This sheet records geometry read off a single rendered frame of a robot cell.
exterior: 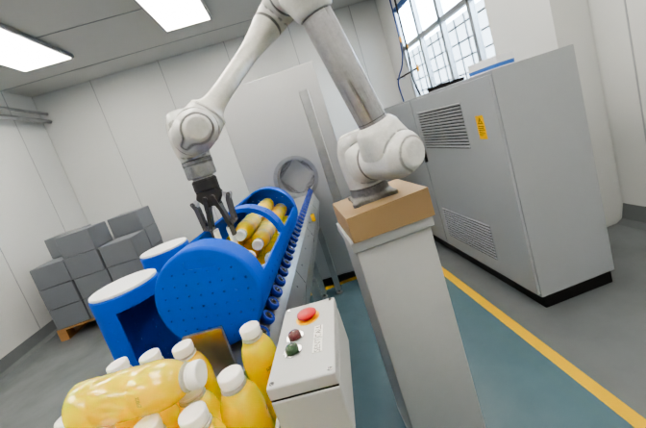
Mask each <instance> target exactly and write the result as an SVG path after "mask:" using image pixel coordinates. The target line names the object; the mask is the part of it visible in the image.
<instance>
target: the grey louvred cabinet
mask: <svg viewBox="0 0 646 428"><path fill-rule="evenodd" d="M384 110H385V113H390V114H392V115H395V116H397V118H398V119H399V120H400V121H401V122H402V123H403V124H404V125H405V126H406V127H407V128H408V129H409V130H411V131H413V132H415V133H416V134H417V135H418V136H419V137H420V138H421V140H422V141H423V143H424V147H425V158H424V161H423V163H422V164H421V165H420V166H419V167H418V168H417V169H416V170H414V171H413V172H412V173H411V174H410V175H408V176H406V177H404V178H401V179H399V180H403V181H407V182H410V183H414V184H417V185H420V186H424V187H428V189H429V193H430V196H431V199H432V203H433V207H434V211H435V215H433V219H434V222H435V225H433V226H431V229H432V232H433V236H434V239H435V240H436V241H438V242H440V243H441V244H443V245H444V246H446V247H448V248H449V249H451V250H453V251H454V252H456V253H458V254H459V255H461V256H463V257H464V258H465V259H466V260H468V261H470V262H471V263H473V264H475V265H477V266H479V267H480V268H482V269H483V270H485V271H487V272H488V273H490V274H492V275H493V276H495V277H497V278H498V279H500V280H502V281H503V282H505V283H506V284H508V285H510V286H511V287H513V288H515V289H516V290H519V291H520V292H522V293H524V294H525V295H527V296H528V297H530V298H532V300H534V301H536V302H537V303H539V304H541V305H542V306H544V307H545V308H548V307H550V306H553V305H555V304H558V303H560V302H562V301H565V300H567V299H570V298H572V297H575V296H577V295H580V294H582V293H585V292H587V291H590V290H594V289H597V288H599V287H601V286H603V285H606V284H608V283H611V282H612V278H611V271H612V270H614V265H613V259H612V255H611V249H610V244H609V234H608V228H607V223H606V218H605V213H604V208H603V202H602V197H601V192H600V187H599V181H598V176H597V170H596V165H595V160H594V155H593V149H592V144H591V138H590V133H589V129H588V123H587V118H586V112H585V107H584V98H583V92H582V87H581V81H580V76H579V70H578V66H577V60H576V55H575V50H574V44H570V45H567V46H564V47H561V48H558V49H555V50H552V51H549V52H546V53H543V54H540V55H537V56H533V57H530V58H528V59H525V60H522V61H519V62H516V63H510V64H507V65H504V66H501V67H498V68H495V69H492V70H489V71H487V72H484V73H482V74H479V75H476V76H473V77H470V78H468V79H465V80H462V81H459V82H457V83H454V84H452V85H449V86H447V87H444V88H439V89H436V90H434V91H431V92H428V93H425V94H423V95H420V96H417V97H414V98H411V99H410V100H407V101H404V102H401V103H399V104H396V105H393V106H390V107H388V108H385V109H384Z"/></svg>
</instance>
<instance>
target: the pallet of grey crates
mask: <svg viewBox="0 0 646 428"><path fill-rule="evenodd" d="M107 221H108V223H109V225H110V228H111V230H112V234H113V237H112V235H111V233H110V231H109V228H108V226H107V224H106V222H105V221H102V222H99V223H96V224H93V225H91V224H88V225H86V226H83V227H80V228H77V229H74V230H71V231H68V232H65V233H62V234H59V235H57V236H54V237H52V238H50V239H46V240H45V241H44V242H45V244H46V247H47V249H48V251H49V253H50V255H51V257H52V259H54V260H51V261H49V262H47V263H45V264H42V265H40V266H38V267H36V268H34V269H33V270H31V271H29V272H30V274H31V276H32V278H33V280H34V282H35V284H36V286H37V289H38V292H39V294H40V296H41V298H42V300H43V302H44V304H45V306H46V308H47V310H48V311H49V314H50V315H51V317H52V319H53V321H54V323H55V325H56V327H57V329H58V331H57V333H58V335H59V337H60V339H61V341H65V340H70V339H71V338H72V337H73V336H74V335H75V334H76V333H77V332H79V331H80V330H81V329H82V328H83V327H84V326H85V325H86V324H87V323H88V322H90V321H92V320H95V318H94V316H93V314H92V311H91V309H90V307H89V305H88V299H89V298H90V297H91V296H92V295H93V294H94V293H95V292H97V291H98V290H100V289H101V288H103V287H105V286H106V285H108V284H110V283H112V282H114V281H116V280H118V279H121V278H123V277H125V276H128V275H130V274H133V273H135V272H138V271H141V270H144V268H143V265H142V263H141V261H140V255H141V254H143V253H144V252H146V251H148V250H150V249H152V248H154V247H156V246H158V245H160V244H163V240H162V236H161V233H160V231H159V228H158V226H157V224H156V222H155V220H154V217H153V216H152V213H151V211H150V209H149V206H148V205H147V206H144V207H141V208H138V209H135V210H132V211H129V212H126V213H124V214H120V215H117V216H115V217H112V218H110V219H108V220H107ZM76 326H77V327H76ZM73 327H75V328H73Z"/></svg>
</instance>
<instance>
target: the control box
mask: <svg viewBox="0 0 646 428"><path fill-rule="evenodd" d="M307 307H314V308H315V309H316V314H315V315H314V316H313V317H312V319H310V320H308V321H304V320H298V318H297V314H298V313H299V312H300V311H301V310H303V309H305V308H307ZM320 325H321V329H320ZM316 327H318V328H316ZM293 329H298V330H300V332H301V337H300V338H299V339H297V340H289V339H288V333H289V332H290V331H291V330H293ZM318 329H319V330H320V331H319V330H318ZM315 330H316V331H315ZM317 331H319V332H321V333H315V332H317ZM320 334H321V335H320ZM315 335H316V336H315ZM318 336H319V337H318ZM319 341H320V342H319ZM291 342H296V343H297V344H298V346H299V350H298V352H297V353H295V354H293V355H291V356H288V355H287V354H286V352H285V349H286V346H287V345H288V344H289V343H291ZM315 342H316V343H315ZM318 342H319V343H318ZM319 344H320V348H318V347H319ZM315 345H317V346H315ZM314 347H315V348H317V349H318V350H317V349H314ZM319 349H320V351H319ZM314 350H315V351H316V350H317V351H316V352H314ZM266 392H267V394H268V397H269V399H270V401H271V402H272V406H273V409H274V411H275V414H276V416H277V418H278V421H279V423H280V426H281V428H356V421H355V410H354V397H353V386H352V374H351V363H350V350H349V340H348V337H347V335H346V332H345V329H344V326H343V323H342V320H341V317H340V314H339V311H338V308H337V307H336V302H335V298H334V297H332V298H328V299H325V300H321V301H317V302H314V303H310V304H308V305H304V306H301V307H297V308H294V309H290V310H287V311H286V314H285V318H284V322H283V326H282V330H281V334H280V337H279V341H278V345H277V349H276V353H275V357H274V361H273V365H272V368H271V372H270V376H269V380H268V384H267V388H266Z"/></svg>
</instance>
